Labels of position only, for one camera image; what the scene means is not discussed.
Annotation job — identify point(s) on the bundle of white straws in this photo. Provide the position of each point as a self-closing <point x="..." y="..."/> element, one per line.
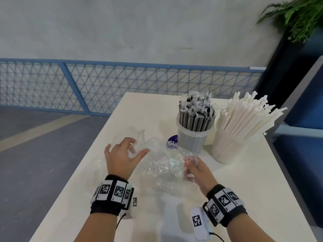
<point x="242" y="115"/>

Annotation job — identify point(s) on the black marker wristband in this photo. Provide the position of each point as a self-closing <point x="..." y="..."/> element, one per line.
<point x="106" y="207"/>
<point x="234" y="216"/>

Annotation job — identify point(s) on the clear plastic straw bag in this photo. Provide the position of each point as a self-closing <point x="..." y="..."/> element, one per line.
<point x="136" y="134"/>
<point x="164" y="171"/>

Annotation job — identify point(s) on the green fern plant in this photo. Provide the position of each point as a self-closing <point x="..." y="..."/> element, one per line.
<point x="300" y="17"/>

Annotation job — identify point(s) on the blue round ClayGo sticker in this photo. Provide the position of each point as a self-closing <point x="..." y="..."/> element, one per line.
<point x="172" y="143"/>

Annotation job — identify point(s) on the person's right hand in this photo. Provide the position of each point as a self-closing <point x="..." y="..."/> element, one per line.
<point x="202" y="176"/>

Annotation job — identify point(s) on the person's right forearm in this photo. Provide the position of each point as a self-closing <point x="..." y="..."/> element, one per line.
<point x="247" y="231"/>

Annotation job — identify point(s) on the person's left hand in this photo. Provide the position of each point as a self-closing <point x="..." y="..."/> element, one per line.
<point x="119" y="161"/>

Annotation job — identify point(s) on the blue bench seat cushion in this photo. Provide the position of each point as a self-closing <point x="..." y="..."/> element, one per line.
<point x="300" y="173"/>

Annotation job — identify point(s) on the blue bench backrest cushion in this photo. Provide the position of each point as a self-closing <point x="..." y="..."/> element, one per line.
<point x="307" y="105"/>

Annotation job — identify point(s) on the small white railing cap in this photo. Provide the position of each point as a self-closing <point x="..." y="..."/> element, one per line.
<point x="258" y="68"/>

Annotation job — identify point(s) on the blue mesh railing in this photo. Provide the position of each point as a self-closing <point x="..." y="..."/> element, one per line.
<point x="126" y="65"/>

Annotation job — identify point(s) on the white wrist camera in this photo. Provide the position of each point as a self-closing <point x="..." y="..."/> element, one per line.
<point x="135" y="201"/>
<point x="199" y="231"/>

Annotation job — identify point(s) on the clear plastic cup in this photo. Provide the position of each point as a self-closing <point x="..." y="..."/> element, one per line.
<point x="227" y="153"/>

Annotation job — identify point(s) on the bundle of black straws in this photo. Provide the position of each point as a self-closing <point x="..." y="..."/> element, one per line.
<point x="196" y="113"/>

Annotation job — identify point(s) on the clear cup with purple label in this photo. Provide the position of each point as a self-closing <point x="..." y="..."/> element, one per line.
<point x="194" y="141"/>

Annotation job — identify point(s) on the dark planter box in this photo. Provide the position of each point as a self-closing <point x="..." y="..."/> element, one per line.
<point x="272" y="73"/>

